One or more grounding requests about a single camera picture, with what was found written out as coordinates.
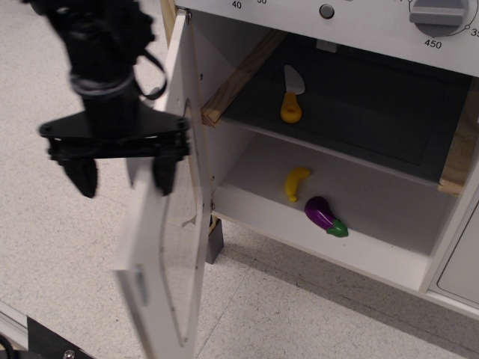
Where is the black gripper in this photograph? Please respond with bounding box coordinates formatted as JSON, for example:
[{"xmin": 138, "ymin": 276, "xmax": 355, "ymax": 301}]
[{"xmin": 39, "ymin": 80, "xmax": 190, "ymax": 198}]

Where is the white oven door with window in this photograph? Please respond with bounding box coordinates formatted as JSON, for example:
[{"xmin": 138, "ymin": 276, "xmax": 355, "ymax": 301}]
[{"xmin": 114, "ymin": 10, "xmax": 210, "ymax": 358}]

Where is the grey oven door handle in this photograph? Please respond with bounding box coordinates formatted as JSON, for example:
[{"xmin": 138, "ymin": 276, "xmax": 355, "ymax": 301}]
[{"xmin": 133, "ymin": 264, "xmax": 148, "ymax": 306}]

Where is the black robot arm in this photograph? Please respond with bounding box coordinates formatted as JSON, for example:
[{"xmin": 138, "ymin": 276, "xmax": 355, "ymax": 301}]
[{"xmin": 31, "ymin": 1, "xmax": 189, "ymax": 198}]

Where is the white toy oven cabinet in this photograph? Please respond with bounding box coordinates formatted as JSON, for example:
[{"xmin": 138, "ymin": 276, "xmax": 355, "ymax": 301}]
[{"xmin": 170, "ymin": 1, "xmax": 478, "ymax": 318}]

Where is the grey oven shelf tray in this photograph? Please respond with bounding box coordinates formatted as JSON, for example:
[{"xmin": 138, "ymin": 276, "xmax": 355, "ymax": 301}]
[{"xmin": 223, "ymin": 34, "xmax": 472, "ymax": 182}]

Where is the grey leg foot cap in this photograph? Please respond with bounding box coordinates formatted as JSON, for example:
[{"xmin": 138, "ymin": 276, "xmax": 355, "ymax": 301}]
[{"xmin": 206, "ymin": 216, "xmax": 225, "ymax": 265}]

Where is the yellow toy banana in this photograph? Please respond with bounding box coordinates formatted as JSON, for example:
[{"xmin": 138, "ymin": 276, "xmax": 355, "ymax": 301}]
[{"xmin": 284, "ymin": 167, "xmax": 311, "ymax": 203}]

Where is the purple toy eggplant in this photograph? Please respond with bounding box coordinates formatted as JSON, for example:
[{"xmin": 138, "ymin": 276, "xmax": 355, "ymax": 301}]
[{"xmin": 305, "ymin": 196, "xmax": 349, "ymax": 238}]

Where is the grey temperature knob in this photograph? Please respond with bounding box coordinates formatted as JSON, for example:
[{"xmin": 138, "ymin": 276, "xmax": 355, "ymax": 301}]
[{"xmin": 409, "ymin": 0, "xmax": 469, "ymax": 37}]

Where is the white side cabinet door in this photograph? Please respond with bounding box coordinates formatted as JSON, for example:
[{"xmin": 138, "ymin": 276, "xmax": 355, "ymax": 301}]
[{"xmin": 421, "ymin": 162, "xmax": 478, "ymax": 310}]

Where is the wooden shelf rail left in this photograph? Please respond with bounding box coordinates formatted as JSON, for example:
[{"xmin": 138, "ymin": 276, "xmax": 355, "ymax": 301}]
[{"xmin": 201, "ymin": 29, "xmax": 287, "ymax": 128}]

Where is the wooden shelf rail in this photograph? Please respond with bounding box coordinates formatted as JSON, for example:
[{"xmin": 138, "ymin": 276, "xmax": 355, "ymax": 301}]
[
  {"xmin": 437, "ymin": 78, "xmax": 478, "ymax": 197},
  {"xmin": 201, "ymin": 29, "xmax": 287, "ymax": 128}
]

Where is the light wooden side post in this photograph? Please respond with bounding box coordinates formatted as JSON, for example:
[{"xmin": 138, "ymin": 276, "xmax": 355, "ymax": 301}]
[{"xmin": 159, "ymin": 0, "xmax": 177, "ymax": 46}]

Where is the yellow handled toy knife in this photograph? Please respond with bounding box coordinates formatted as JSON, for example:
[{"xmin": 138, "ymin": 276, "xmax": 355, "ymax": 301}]
[{"xmin": 281, "ymin": 65, "xmax": 305, "ymax": 124}]

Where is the aluminium frame rail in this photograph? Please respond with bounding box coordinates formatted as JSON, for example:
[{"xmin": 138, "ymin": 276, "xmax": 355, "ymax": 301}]
[{"xmin": 0, "ymin": 301, "xmax": 28, "ymax": 349}]

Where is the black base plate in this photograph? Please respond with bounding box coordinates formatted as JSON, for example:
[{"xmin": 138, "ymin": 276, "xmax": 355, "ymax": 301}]
[{"xmin": 27, "ymin": 316, "xmax": 94, "ymax": 359}]

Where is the wooden shelf rail right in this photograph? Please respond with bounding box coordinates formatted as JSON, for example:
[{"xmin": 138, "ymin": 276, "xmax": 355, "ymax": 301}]
[{"xmin": 437, "ymin": 78, "xmax": 478, "ymax": 197}]

